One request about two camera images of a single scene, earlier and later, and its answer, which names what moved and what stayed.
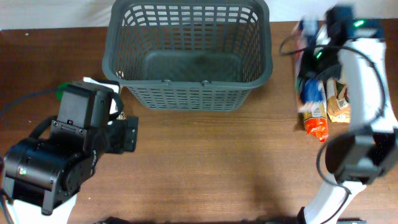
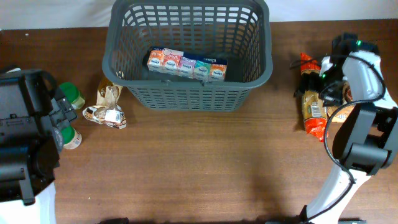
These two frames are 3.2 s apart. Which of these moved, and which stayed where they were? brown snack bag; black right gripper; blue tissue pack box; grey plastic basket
Moved: blue tissue pack box; black right gripper
Stayed: brown snack bag; grey plastic basket
